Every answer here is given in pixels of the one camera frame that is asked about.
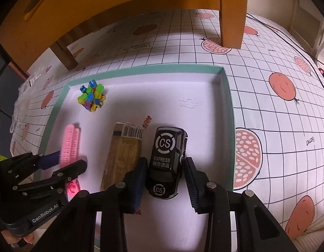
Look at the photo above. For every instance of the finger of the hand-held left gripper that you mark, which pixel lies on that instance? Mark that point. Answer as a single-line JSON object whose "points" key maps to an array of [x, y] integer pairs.
{"points": [[70, 170], [49, 159]]}

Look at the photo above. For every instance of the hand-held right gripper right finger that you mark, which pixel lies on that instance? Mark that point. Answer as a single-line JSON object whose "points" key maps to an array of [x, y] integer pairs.
{"points": [[192, 186]]}

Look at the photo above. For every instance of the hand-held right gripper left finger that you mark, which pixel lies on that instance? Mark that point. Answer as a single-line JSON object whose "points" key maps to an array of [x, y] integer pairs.
{"points": [[139, 186]]}

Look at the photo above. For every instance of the pink hair roller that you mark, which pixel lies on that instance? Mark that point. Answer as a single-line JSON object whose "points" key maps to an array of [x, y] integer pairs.
{"points": [[70, 141]]}

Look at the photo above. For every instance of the black toy car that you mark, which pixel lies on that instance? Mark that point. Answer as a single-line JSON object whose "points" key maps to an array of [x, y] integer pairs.
{"points": [[164, 157]]}

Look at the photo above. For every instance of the white tray with teal rim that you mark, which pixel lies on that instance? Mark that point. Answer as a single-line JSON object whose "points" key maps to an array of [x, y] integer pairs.
{"points": [[164, 97]]}

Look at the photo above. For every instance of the person's left hand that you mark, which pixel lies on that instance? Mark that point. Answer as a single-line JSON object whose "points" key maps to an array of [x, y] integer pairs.
{"points": [[26, 239]]}

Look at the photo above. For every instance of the pink plastic clip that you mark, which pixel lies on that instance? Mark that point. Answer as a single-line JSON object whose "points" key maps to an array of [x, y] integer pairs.
{"points": [[72, 189]]}

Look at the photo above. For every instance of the brown paper packet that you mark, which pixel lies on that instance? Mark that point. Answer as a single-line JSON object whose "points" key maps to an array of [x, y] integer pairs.
{"points": [[122, 152]]}

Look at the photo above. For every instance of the clear plastic bag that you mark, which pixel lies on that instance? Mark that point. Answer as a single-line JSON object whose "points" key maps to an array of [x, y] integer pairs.
{"points": [[20, 105]]}

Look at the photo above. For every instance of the red snack wrapper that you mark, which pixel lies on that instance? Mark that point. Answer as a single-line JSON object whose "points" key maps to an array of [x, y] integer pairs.
{"points": [[147, 120]]}

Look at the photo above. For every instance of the colourful plastic block toy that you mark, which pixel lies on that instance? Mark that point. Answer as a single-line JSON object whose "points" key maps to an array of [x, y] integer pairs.
{"points": [[91, 95]]}

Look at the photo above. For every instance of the fruit-print grid bed sheet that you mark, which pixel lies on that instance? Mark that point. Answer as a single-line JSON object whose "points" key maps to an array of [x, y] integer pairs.
{"points": [[269, 57]]}

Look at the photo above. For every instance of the wooden nightstand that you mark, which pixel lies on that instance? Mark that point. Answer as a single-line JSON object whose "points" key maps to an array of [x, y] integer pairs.
{"points": [[230, 26]]}

